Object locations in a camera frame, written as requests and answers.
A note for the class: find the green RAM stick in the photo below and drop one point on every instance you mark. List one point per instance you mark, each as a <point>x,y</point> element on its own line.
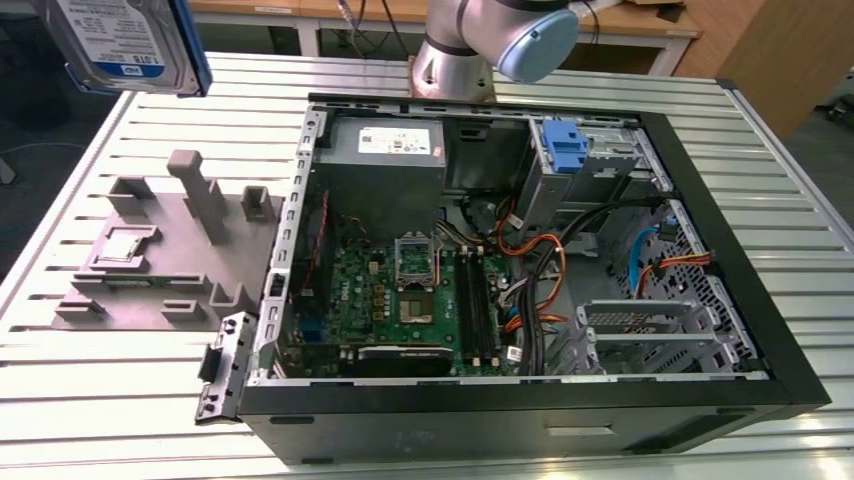
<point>133,281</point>

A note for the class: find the hard disk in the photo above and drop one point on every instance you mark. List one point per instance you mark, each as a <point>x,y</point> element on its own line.
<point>120,40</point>

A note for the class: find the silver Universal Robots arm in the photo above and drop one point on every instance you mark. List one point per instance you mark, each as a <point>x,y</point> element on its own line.
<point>447,60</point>

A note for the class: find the grey card retainer bracket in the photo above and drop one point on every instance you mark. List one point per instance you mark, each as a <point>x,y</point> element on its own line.
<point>223,370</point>

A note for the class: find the wooden desk with white frame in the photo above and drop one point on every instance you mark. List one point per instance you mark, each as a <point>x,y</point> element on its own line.
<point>254,10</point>
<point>634,25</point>

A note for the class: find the black office chair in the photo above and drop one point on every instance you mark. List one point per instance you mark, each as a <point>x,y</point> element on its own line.
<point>27,75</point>

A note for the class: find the brown wooden cabinet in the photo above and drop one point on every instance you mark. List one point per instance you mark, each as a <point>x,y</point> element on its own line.
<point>787,50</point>

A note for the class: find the blue VGA port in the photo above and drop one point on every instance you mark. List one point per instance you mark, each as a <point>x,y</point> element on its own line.
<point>312,330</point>

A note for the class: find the chair castor wheels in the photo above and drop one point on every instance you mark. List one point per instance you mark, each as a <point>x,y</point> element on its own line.
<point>842,100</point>

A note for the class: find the silver CPU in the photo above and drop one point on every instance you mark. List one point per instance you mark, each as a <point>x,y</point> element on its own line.
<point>120,247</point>

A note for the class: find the CPU socket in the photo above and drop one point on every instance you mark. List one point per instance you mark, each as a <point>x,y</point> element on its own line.
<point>419,310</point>

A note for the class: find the black graphics card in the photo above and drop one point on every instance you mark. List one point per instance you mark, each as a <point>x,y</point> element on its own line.
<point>400,360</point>

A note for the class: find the blue drive latch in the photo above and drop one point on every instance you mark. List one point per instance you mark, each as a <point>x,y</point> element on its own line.
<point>566,145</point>

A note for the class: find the metal optical drive cage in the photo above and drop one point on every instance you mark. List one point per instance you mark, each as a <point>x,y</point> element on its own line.
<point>567,200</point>

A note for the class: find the green motherboard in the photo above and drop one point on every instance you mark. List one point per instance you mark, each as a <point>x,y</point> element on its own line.
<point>354,280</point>

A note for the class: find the black RAM slot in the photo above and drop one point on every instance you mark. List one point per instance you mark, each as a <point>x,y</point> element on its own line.
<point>464,300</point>
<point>483,305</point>

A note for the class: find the black open PC case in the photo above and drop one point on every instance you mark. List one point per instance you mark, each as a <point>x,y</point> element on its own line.
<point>467,420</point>

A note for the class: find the metal disk bay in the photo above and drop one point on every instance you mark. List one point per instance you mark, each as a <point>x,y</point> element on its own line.
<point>641,338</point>

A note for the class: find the grey power supply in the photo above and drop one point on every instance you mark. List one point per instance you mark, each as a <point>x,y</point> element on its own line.
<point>380,195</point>

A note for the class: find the grey parts rack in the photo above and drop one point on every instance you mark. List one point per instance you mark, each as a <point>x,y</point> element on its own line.
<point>180,260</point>

